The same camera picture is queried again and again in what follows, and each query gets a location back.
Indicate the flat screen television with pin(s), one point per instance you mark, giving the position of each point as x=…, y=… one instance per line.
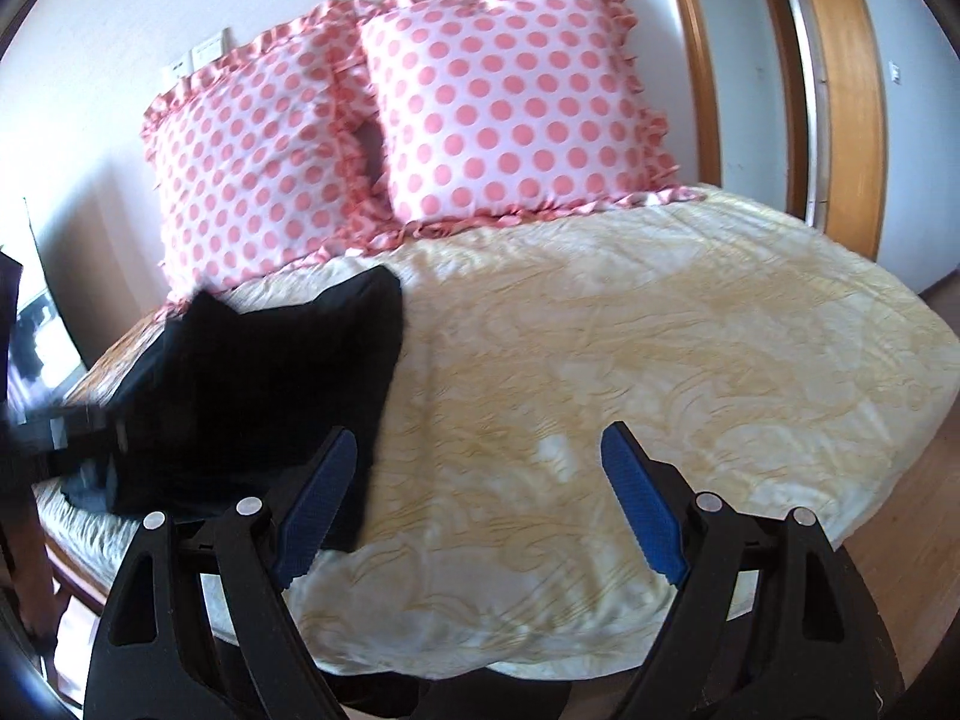
x=52, y=315

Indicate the white wall light switch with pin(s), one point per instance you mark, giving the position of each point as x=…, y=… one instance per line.
x=896, y=72

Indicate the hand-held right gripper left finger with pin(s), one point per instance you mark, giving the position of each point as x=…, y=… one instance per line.
x=315, y=510

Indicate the yellow patterned blanket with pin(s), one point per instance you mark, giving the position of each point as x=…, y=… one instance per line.
x=600, y=330

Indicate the black pants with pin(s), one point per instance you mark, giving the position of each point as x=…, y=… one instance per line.
x=262, y=390

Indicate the wooden bed frame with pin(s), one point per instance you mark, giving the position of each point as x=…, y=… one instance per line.
x=75, y=570

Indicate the large pink polka dot pillow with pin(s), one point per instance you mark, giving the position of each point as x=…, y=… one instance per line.
x=247, y=165

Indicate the white wall socket plate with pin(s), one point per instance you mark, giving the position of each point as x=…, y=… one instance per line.
x=178, y=67
x=210, y=46

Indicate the person's left forearm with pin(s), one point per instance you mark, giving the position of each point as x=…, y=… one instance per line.
x=26, y=562

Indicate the wooden door frame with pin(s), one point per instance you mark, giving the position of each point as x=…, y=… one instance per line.
x=847, y=90

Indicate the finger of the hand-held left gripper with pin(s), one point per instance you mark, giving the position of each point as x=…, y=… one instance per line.
x=112, y=435

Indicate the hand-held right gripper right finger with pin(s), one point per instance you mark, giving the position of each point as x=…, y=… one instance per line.
x=645, y=510

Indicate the dark brown door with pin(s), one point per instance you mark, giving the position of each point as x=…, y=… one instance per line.
x=784, y=90

